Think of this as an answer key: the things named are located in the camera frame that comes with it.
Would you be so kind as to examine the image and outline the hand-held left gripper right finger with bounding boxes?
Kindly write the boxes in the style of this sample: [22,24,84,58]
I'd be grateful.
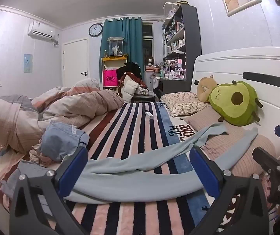
[189,146,270,235]

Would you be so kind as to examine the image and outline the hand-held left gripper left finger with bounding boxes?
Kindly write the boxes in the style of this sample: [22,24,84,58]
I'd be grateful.
[9,146,89,235]

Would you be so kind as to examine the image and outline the light blue pants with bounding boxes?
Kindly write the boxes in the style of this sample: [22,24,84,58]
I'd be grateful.
[64,122,259,203]

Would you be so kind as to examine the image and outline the pink ribbed pillow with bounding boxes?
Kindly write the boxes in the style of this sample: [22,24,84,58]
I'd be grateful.
[184,106,277,177]

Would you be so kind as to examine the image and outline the folded blue jeans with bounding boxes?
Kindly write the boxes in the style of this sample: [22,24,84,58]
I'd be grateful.
[40,121,90,162]

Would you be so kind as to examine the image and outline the beige crumpled garment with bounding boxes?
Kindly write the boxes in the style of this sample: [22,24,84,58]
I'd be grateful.
[29,146,58,167]

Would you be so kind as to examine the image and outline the crumpled pink grey duvet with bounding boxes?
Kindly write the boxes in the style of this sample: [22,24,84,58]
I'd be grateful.
[0,78,125,155]

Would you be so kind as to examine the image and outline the green avocado plush toy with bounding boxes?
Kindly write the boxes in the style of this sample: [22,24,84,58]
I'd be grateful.
[208,80,263,127]

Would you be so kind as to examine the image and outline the floral pillow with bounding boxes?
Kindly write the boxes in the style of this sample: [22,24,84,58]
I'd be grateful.
[160,92,211,117]

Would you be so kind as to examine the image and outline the striped printed blanket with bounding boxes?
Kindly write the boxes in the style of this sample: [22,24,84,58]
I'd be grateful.
[0,101,280,235]

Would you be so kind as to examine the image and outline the brown plush toy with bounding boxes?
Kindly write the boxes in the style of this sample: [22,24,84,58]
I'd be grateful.
[197,75,220,102]

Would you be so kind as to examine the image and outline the white bed headboard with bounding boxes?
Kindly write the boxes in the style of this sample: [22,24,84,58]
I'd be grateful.
[190,46,280,153]

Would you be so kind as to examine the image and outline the pink shopping bag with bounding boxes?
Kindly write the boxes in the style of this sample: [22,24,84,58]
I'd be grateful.
[103,69,118,87]

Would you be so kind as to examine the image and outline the white puffer jacket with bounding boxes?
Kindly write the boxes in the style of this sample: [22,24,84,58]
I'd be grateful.
[120,75,140,102]

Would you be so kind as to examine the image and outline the white door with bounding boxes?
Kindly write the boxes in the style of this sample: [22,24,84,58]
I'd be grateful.
[62,38,90,88]

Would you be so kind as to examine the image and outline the black garment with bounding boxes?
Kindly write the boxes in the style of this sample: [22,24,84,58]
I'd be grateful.
[117,62,142,79]

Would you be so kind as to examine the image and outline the yellow storage rack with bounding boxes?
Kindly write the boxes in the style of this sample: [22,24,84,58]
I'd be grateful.
[101,55,128,89]

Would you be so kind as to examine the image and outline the dark bookshelf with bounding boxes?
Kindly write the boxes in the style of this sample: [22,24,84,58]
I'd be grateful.
[162,5,202,96]

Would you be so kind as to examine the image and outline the glass display case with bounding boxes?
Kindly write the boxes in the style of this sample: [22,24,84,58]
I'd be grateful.
[107,37,125,57]

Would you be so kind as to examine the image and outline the window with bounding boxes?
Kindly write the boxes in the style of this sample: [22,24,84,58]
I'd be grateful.
[142,23,153,79]

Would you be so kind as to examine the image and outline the white air conditioner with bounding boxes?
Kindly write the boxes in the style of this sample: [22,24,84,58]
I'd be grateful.
[28,21,59,41]

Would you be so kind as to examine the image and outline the teal curtain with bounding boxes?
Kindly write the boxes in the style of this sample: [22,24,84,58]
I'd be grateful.
[100,17,143,86]

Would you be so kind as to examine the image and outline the clear box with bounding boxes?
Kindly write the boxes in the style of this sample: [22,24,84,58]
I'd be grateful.
[163,1,180,20]

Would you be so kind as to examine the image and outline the small blue wall poster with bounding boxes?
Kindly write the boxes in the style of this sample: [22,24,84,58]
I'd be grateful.
[23,54,33,73]

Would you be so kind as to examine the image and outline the round wall clock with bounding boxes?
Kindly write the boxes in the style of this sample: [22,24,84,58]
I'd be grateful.
[89,23,103,38]

